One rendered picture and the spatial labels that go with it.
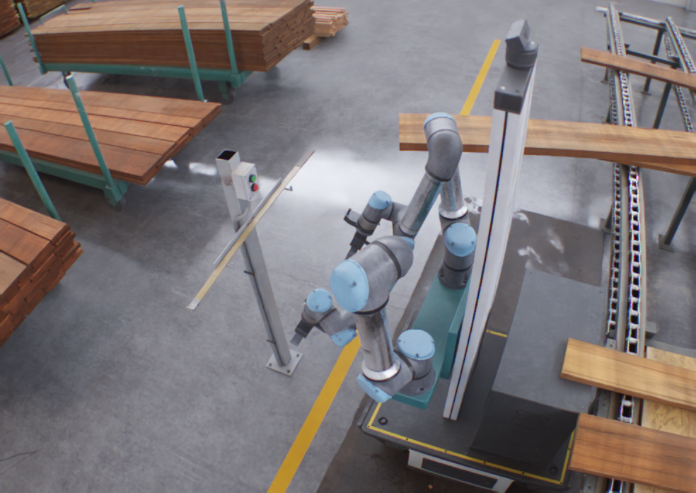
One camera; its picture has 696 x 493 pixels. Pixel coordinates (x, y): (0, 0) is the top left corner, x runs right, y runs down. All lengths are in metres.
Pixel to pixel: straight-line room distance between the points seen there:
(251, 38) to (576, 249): 3.00
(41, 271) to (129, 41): 3.02
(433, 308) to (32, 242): 2.19
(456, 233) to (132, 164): 2.31
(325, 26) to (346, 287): 4.84
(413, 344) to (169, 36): 3.98
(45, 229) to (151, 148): 1.03
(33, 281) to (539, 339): 2.50
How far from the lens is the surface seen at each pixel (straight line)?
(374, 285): 1.24
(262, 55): 4.38
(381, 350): 1.43
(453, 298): 2.00
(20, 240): 3.12
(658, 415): 1.82
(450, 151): 1.65
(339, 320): 1.62
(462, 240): 1.89
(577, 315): 1.90
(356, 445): 2.45
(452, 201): 1.93
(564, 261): 3.27
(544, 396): 1.68
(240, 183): 1.79
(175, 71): 5.03
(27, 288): 2.94
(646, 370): 1.83
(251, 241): 2.01
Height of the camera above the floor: 2.28
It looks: 45 degrees down
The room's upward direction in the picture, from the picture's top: 5 degrees counter-clockwise
